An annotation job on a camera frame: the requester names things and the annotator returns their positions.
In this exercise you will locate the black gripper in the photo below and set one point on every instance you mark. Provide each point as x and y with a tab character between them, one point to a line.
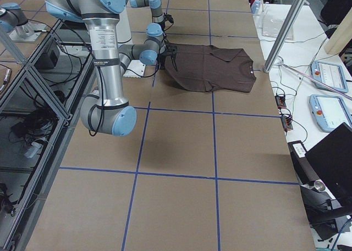
162	24
164	54

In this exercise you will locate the dark brown t-shirt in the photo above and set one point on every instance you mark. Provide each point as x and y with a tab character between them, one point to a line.
202	68

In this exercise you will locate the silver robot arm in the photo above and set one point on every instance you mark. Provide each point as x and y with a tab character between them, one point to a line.
106	109
157	14

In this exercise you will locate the clear plastic bag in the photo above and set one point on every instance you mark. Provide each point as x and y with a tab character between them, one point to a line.
270	25

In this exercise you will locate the orange electronics board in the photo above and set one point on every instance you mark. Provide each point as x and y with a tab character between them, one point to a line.
280	101

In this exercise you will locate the far blue teach pendant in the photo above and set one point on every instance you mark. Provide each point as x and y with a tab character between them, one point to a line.
329	74

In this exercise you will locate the blue teach pendant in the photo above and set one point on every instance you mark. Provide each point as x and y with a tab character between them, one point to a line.
329	111
329	74

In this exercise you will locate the near blue teach pendant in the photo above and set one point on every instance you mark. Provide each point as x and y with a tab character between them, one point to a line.
329	111

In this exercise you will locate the black laptop computer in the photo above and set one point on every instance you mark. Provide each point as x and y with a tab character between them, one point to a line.
331	160

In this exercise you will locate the black stand with knob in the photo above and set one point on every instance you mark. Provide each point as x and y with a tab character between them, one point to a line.
316	200

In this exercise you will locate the white camera mast base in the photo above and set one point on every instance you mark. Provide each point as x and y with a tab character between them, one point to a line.
136	68

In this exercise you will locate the aluminium frame post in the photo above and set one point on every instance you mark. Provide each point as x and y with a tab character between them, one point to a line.
280	40

